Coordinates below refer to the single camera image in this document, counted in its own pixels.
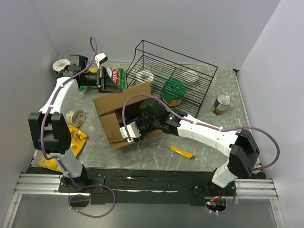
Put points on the yellow utility knife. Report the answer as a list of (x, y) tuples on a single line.
[(183, 153)]

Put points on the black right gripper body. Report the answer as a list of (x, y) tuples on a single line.
[(143, 123)]

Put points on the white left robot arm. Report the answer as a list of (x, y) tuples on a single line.
[(48, 127)]

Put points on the black wire basket rack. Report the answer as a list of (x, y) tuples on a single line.
[(164, 64)]

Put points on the black can white lid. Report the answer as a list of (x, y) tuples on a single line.
[(60, 66)]

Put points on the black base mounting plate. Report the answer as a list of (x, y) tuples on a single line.
[(148, 187)]

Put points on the green white chips bag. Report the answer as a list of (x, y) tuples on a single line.
[(117, 75)]

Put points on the green lid jar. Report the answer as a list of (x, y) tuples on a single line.
[(173, 92)]

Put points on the aluminium rail frame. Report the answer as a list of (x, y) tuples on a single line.
[(42, 184)]

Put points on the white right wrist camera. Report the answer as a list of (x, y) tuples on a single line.
[(130, 132)]

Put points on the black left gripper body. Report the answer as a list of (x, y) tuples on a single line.
[(94, 80)]

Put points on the white lid can in rack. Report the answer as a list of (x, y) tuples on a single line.
[(144, 76)]

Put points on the silver top tin can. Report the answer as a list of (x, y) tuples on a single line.
[(221, 104)]

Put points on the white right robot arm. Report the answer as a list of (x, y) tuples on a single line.
[(238, 146)]

